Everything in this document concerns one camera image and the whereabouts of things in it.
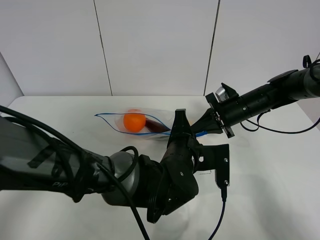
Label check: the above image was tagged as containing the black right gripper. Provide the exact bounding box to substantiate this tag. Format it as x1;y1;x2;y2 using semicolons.
170;83;248;138

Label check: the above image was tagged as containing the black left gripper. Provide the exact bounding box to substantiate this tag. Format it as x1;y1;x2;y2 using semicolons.
146;134;199;223

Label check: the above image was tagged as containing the clear zip bag blue zipper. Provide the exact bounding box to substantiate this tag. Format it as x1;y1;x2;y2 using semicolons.
95;107;175;140

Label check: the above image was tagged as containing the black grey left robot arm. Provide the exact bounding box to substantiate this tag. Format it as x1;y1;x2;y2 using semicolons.
0;106;199;223

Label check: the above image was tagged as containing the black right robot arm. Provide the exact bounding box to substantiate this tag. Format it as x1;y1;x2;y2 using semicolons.
191;68;320;138

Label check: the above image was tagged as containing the dark purple eggplant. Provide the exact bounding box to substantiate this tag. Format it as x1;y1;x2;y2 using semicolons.
145;118;170;134

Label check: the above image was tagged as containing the orange fruit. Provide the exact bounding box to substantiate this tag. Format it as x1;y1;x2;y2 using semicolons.
123;108;146;133

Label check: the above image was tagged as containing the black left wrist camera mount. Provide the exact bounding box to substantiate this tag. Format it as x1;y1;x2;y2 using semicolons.
194;144;230;189

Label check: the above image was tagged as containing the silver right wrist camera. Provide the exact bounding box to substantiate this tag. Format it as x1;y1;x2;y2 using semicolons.
215;86;229;103

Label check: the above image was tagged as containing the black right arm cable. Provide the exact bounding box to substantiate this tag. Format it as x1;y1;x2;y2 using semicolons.
239;51;320;134

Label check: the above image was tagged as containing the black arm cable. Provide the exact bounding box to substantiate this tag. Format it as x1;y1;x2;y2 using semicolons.
239;51;320;134
0;104;228;240

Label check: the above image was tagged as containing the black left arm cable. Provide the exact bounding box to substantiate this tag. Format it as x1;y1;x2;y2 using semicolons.
0;104;228;240

